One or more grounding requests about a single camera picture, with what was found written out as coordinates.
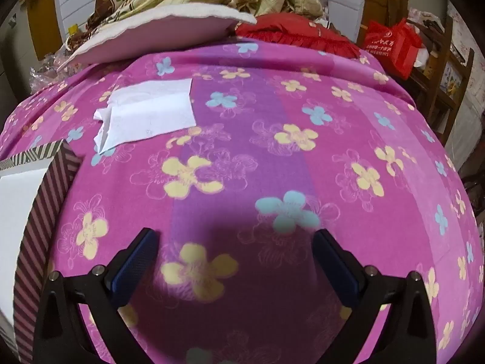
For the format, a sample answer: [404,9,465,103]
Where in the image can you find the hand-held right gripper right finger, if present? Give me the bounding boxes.
[313,228,450,364]

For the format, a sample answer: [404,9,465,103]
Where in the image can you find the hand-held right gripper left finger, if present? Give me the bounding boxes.
[33,227,162,364]

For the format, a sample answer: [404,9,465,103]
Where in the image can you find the striped cardboard box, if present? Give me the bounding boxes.
[0,139,82,364]

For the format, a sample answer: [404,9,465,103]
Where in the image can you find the pink floral bedsheet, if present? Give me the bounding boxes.
[0,37,485,364]

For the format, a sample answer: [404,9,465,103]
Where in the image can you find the white paper sheet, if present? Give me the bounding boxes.
[93,78,198,156]

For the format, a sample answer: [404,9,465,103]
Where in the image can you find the wooden chair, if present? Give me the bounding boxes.
[386,0,476,147]

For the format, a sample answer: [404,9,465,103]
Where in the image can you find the clear plastic wrap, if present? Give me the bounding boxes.
[29,51,71,92]

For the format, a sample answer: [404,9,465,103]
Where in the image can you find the pink pillow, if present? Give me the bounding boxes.
[57,2,258,72]

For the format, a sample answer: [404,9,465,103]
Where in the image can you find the red shopping bag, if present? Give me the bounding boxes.
[362,18,423,80]

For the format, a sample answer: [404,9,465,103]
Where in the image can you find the red frilled cushion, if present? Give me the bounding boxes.
[235,12,362,58]

